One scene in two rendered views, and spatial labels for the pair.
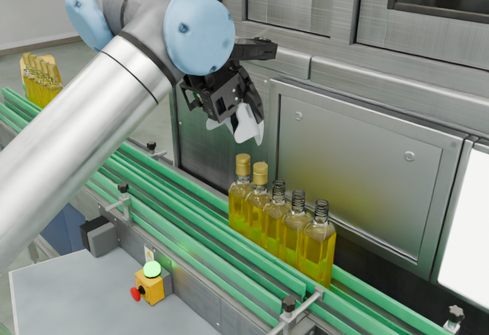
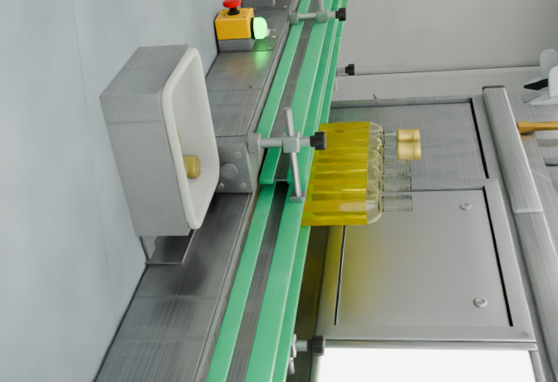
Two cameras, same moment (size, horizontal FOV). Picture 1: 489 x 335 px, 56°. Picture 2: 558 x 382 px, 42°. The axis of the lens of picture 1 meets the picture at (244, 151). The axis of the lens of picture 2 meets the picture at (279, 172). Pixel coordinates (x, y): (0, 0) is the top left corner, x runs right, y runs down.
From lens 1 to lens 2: 0.81 m
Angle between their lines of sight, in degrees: 22
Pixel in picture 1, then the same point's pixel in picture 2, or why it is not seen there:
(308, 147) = (429, 216)
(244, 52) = not seen: outside the picture
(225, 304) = (256, 93)
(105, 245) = not seen: outside the picture
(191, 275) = (269, 66)
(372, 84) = (547, 263)
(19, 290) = not seen: outside the picture
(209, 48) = not seen: outside the picture
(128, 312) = not seen: outside the picture
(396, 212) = (395, 301)
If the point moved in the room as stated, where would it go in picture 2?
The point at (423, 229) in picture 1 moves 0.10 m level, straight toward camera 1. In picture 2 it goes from (388, 326) to (385, 295)
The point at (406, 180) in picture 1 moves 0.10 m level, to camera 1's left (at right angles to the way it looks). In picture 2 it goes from (446, 303) to (443, 242)
